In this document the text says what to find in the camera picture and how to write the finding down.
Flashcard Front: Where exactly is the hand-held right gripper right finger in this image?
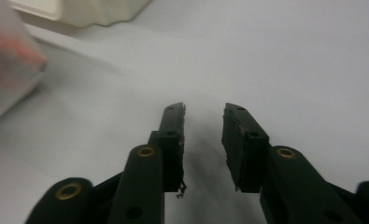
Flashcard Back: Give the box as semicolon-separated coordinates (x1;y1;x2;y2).
220;103;364;224

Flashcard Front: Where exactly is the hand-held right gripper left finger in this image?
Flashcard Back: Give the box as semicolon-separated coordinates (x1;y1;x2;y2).
106;102;187;224

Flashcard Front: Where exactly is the clear plastic bag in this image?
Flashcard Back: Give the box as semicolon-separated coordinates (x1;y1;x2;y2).
0;0;48;129

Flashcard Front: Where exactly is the white plastic bin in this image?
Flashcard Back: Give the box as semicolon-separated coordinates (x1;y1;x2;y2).
8;0;152;28

